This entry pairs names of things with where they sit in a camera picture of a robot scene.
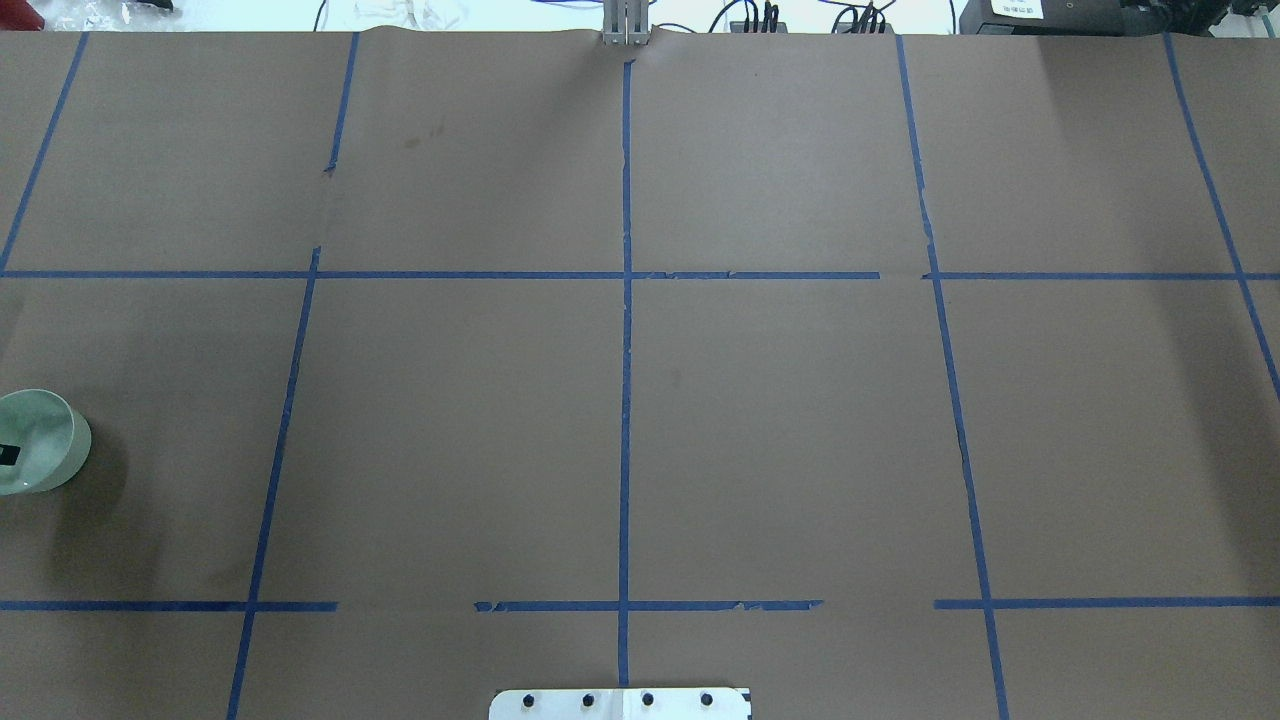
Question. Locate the mint green bowl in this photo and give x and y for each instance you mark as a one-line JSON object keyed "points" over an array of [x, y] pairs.
{"points": [[55, 439]]}

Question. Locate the black power box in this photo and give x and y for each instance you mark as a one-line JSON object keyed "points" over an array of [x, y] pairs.
{"points": [[1042, 18]]}

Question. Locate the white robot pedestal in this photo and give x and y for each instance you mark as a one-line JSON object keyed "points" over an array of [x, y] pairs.
{"points": [[623, 703]]}

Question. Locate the aluminium frame post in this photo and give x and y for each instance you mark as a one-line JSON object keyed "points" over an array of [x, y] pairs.
{"points": [[626, 22]]}

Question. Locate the black cable hub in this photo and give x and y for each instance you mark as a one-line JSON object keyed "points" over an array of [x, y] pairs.
{"points": [[756, 18], [861, 19]]}

